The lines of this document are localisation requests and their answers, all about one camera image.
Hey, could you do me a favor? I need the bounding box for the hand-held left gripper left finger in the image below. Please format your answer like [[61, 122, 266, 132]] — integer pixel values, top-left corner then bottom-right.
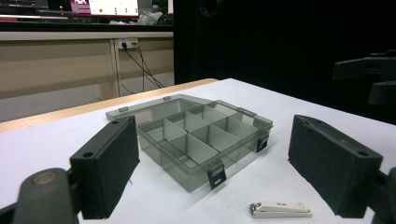
[[69, 115, 141, 220]]

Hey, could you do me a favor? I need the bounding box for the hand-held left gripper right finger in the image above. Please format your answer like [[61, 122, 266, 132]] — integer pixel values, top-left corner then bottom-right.
[[287, 114, 384, 219]]

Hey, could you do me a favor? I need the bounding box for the white nail clipper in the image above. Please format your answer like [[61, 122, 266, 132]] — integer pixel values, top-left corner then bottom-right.
[[248, 201, 313, 219]]

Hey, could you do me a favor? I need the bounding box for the translucent grey compartment storage box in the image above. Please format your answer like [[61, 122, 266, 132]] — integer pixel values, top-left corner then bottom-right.
[[105, 93, 275, 193]]

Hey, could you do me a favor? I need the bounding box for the black curtain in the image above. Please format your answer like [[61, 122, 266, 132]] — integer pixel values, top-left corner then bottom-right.
[[173, 0, 396, 126]]

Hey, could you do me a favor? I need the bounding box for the beige office desk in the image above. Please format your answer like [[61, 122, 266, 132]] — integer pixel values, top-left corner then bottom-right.
[[0, 30, 175, 101]]

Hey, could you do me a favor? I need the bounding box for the white plastic bag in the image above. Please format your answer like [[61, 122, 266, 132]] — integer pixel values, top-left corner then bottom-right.
[[136, 10, 164, 26]]

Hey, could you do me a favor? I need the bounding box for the computer monitor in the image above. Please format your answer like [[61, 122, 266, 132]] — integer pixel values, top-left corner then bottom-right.
[[69, 0, 140, 19]]

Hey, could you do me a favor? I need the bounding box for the black power cable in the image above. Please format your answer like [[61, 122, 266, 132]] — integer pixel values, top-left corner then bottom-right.
[[121, 42, 165, 90], [134, 42, 147, 93]]

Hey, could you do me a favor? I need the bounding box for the white wall power socket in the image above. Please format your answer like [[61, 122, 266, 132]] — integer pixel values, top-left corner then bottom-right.
[[118, 37, 139, 49]]

